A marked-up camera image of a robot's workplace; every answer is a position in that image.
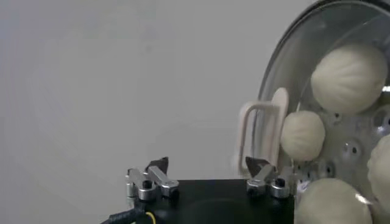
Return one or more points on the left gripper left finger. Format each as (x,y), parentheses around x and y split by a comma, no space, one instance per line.
(144,185)

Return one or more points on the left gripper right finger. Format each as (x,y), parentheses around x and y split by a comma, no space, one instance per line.
(265,181)

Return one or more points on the white steamed baozi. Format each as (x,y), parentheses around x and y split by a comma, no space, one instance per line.
(332,202)
(302,135)
(381,179)
(348,79)

